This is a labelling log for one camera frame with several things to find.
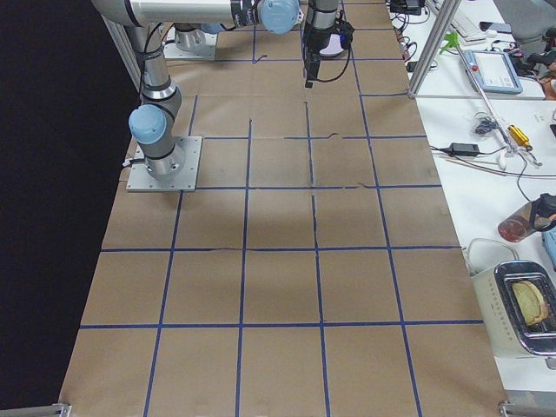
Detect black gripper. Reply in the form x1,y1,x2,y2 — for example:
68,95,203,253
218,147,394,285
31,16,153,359
302,24,333,88

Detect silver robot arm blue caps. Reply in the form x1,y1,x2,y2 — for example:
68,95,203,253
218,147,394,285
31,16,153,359
95,1,342,192

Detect white keyboard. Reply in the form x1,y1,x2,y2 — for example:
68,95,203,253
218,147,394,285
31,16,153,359
452,9,486,39

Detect black power adapter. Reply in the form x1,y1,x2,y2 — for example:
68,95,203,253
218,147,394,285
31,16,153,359
447,142,480,157

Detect blue teach pendant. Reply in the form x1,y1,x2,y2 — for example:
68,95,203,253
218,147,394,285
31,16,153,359
463,50,523,95

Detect wooden chopsticks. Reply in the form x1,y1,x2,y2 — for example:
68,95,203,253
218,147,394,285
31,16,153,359
444,158,505,175

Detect brown cardboard table cover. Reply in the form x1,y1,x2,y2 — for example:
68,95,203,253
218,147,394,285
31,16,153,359
60,1,504,416

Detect yellow tool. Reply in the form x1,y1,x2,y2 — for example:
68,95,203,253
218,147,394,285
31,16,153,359
507,125,533,151

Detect white toaster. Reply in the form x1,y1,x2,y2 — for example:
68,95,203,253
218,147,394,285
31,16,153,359
472,260,555,360

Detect bread slice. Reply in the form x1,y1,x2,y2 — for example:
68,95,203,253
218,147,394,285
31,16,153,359
512,281,549,326

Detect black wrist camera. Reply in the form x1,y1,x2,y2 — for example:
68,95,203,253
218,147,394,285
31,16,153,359
334,17,354,50

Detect aluminium frame post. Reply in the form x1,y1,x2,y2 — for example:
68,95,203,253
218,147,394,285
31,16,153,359
407,0,460,98

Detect square metal base plate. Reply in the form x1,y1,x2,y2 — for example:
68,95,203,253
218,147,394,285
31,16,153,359
126,136,202,192

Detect green-handled reacher grabber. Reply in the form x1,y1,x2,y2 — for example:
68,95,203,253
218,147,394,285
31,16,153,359
440,32,543,168

